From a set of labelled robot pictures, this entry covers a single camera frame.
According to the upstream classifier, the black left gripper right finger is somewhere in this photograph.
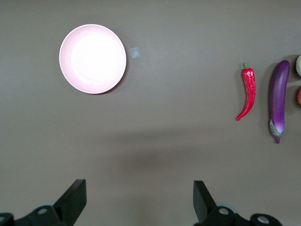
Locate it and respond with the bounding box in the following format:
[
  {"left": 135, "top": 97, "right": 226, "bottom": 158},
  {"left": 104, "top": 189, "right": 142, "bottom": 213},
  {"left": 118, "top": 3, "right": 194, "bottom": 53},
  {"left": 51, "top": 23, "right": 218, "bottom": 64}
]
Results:
[{"left": 193, "top": 180, "right": 250, "bottom": 226}]

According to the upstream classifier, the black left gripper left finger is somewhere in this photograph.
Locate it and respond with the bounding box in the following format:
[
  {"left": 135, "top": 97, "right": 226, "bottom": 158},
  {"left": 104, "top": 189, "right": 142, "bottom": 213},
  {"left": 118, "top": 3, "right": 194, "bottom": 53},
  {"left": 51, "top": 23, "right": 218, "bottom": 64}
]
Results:
[{"left": 14, "top": 179, "right": 87, "bottom": 226}]

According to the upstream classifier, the red chili pepper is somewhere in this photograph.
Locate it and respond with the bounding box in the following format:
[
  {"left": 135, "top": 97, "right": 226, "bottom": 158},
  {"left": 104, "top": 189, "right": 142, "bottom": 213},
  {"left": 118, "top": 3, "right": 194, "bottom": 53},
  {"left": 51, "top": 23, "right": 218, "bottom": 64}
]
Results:
[{"left": 236, "top": 62, "right": 256, "bottom": 121}]

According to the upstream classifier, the long purple eggplant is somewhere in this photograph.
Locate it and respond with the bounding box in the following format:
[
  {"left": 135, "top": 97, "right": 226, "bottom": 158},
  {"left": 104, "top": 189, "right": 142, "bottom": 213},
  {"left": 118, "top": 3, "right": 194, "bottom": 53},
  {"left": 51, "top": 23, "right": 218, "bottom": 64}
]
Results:
[{"left": 269, "top": 60, "right": 290, "bottom": 144}]

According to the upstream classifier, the brown table cover mat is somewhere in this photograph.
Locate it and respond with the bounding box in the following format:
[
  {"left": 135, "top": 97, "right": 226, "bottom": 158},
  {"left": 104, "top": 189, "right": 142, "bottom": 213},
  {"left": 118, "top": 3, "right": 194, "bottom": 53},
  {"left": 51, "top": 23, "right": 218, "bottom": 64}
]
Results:
[{"left": 0, "top": 0, "right": 301, "bottom": 226}]

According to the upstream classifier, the pink round plate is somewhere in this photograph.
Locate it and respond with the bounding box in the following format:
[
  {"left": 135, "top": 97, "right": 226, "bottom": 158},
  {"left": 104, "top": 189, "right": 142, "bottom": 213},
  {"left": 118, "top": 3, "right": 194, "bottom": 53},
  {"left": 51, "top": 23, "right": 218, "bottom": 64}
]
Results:
[{"left": 59, "top": 24, "right": 127, "bottom": 95}]

